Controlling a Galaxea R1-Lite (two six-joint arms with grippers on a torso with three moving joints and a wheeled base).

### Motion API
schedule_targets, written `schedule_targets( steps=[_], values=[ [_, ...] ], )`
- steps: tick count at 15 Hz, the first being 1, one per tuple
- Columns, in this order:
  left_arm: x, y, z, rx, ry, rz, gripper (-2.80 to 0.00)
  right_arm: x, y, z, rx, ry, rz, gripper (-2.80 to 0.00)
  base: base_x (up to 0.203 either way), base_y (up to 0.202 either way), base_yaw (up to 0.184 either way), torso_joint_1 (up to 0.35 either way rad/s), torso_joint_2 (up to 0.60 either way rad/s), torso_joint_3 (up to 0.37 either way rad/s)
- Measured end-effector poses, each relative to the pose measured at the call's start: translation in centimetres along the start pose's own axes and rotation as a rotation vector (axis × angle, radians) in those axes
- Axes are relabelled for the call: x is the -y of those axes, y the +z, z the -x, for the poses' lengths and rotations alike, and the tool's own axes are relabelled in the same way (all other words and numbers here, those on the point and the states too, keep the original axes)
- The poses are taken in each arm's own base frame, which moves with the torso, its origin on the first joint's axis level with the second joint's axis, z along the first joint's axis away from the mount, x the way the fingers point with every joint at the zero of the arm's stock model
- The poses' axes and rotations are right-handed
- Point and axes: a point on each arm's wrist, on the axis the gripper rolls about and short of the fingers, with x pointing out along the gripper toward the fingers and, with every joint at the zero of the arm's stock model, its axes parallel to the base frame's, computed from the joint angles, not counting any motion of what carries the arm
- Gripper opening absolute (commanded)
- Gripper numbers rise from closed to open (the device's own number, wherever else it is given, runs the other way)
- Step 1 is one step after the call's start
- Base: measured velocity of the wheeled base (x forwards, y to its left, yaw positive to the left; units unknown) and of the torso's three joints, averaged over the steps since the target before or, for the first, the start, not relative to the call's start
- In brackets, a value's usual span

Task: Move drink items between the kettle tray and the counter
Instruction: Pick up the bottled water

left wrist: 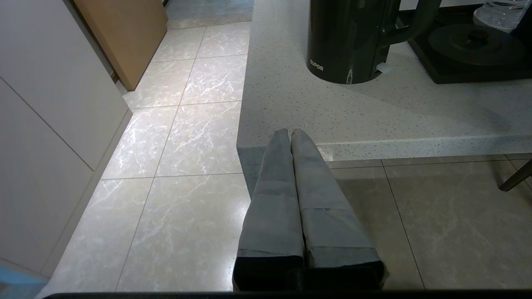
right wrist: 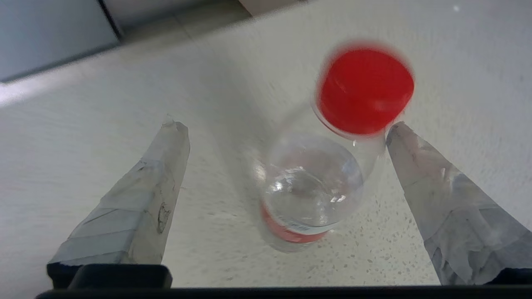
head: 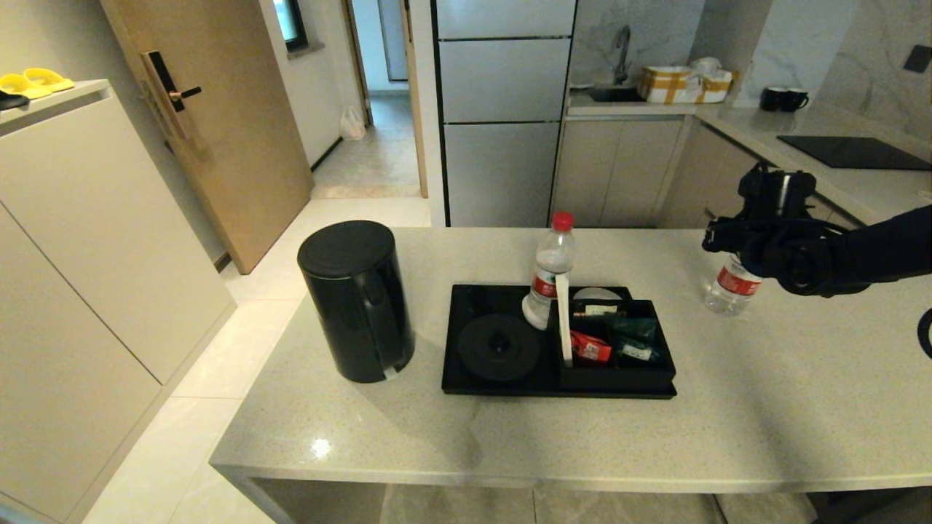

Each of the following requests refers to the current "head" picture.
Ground wooden door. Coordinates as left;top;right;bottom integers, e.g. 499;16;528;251
98;0;315;276

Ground metal kitchen faucet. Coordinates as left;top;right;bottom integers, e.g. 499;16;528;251
611;25;632;87

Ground beige kitchen base cabinets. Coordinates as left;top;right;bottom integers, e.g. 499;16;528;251
550;102;932;232

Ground long white sachet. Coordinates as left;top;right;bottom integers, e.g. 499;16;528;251
553;274;573;366

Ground black serving tray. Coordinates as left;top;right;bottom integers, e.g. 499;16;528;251
441;284;678;400

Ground cardboard box with yellow tape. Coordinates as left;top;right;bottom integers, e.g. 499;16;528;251
637;57;732;107

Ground black door lock handle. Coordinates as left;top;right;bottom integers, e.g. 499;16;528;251
141;50;202;143

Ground green tea packet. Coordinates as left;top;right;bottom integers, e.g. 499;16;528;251
606;315;660;344
612;339;666;366

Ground round black kettle base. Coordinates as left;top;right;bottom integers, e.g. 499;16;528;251
457;314;542;383

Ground yellow slipper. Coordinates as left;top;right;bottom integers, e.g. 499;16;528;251
0;74;54;101
22;68;76;93

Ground dark window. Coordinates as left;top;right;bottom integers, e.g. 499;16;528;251
272;0;307;54

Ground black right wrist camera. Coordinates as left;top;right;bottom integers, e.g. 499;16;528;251
738;162;818;220

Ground black wall switch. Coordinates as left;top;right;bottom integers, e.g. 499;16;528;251
901;44;932;76

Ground black electric kettle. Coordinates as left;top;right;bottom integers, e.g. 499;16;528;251
296;220;416;384

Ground red snack packet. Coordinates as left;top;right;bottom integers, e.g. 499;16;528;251
569;330;612;363

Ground white tall cabinet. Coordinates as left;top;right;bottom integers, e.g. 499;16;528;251
0;79;238;524

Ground white plastic bag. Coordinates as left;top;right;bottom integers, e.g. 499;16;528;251
339;106;367;142

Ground red-capped water bottle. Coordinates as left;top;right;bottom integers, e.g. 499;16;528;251
702;251;764;317
521;211;577;332

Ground dark kitchen sink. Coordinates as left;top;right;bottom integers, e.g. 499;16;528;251
586;85;646;105

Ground grey refrigerator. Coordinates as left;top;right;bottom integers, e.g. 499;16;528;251
430;0;577;229

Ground black compartment organizer box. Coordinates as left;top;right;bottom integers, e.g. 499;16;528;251
556;298;676;392

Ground black induction cooktop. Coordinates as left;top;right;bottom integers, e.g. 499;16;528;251
775;135;932;172

